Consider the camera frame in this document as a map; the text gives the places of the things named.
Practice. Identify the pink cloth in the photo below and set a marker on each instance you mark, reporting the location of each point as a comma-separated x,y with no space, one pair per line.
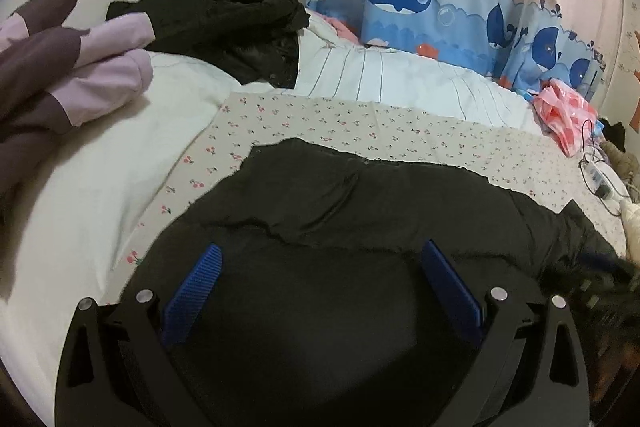
340,27

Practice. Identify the black puffer jacket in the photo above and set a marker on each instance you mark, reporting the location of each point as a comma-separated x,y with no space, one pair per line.
325,232

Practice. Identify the brown knitted cloth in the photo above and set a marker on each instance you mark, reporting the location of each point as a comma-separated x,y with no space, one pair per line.
620,159

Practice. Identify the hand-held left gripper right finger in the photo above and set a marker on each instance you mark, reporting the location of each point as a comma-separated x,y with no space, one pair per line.
452,294

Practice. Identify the purple two-tone jacket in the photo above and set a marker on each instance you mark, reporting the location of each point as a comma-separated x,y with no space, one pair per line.
50,72

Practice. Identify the light blue packet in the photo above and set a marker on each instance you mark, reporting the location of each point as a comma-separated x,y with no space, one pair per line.
597,128

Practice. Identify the crumpled black jacket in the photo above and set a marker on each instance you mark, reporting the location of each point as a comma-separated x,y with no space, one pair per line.
225,22

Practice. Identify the pink checked plastic bag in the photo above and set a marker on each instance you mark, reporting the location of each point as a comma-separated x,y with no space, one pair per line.
560,112

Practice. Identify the cream puffer cloth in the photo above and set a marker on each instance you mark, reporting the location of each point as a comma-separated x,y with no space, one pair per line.
631,222

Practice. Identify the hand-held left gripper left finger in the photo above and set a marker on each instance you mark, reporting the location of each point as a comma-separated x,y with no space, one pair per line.
192,292

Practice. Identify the dark cloth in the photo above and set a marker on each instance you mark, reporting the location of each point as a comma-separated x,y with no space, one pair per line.
612,134

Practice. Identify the black power adapter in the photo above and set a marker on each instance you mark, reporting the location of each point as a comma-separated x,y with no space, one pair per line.
603,192

